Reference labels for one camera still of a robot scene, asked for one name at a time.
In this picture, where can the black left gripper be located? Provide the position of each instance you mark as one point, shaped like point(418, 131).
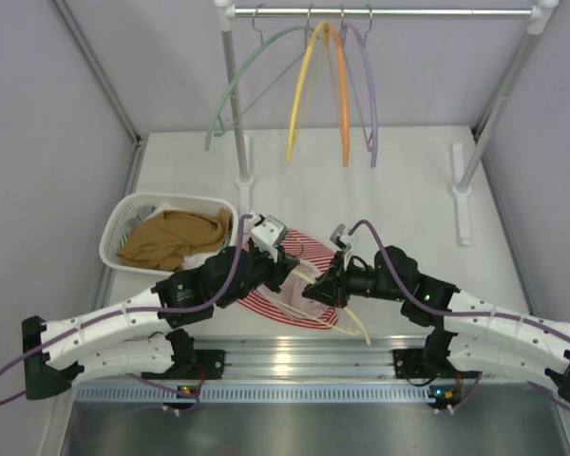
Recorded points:
point(275, 268)

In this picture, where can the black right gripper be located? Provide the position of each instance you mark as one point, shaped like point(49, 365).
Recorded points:
point(332, 288)

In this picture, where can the red white striped tank top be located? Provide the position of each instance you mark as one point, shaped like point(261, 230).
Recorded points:
point(288, 306)

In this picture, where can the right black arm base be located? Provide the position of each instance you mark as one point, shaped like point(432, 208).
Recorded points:
point(408, 363)

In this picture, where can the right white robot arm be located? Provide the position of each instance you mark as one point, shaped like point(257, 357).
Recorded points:
point(467, 334)

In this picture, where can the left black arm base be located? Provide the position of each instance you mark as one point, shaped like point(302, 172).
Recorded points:
point(204, 364)

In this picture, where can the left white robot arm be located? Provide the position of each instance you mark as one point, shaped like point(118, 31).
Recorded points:
point(145, 333)

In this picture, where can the yellow hanger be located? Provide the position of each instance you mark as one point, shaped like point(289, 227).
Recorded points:
point(300, 83)

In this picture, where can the orange hanger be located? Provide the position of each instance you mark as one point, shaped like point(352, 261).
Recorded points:
point(342, 92)

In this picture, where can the purple hanger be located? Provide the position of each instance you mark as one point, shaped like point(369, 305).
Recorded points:
point(371, 137)

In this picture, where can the tan brown garment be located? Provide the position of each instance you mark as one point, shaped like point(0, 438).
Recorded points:
point(165, 241)

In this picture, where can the white plastic laundry basket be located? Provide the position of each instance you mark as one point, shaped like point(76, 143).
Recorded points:
point(136, 208)

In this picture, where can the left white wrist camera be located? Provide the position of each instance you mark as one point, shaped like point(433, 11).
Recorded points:
point(266, 233)

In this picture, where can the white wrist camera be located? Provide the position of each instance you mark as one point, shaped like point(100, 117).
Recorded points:
point(266, 233)
point(343, 238)

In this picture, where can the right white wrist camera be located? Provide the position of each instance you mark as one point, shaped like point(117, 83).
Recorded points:
point(343, 238)

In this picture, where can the aluminium mounting rail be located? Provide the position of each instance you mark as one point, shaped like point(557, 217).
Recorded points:
point(297, 359)

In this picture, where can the white slotted cable duct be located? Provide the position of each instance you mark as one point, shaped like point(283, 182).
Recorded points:
point(259, 394)

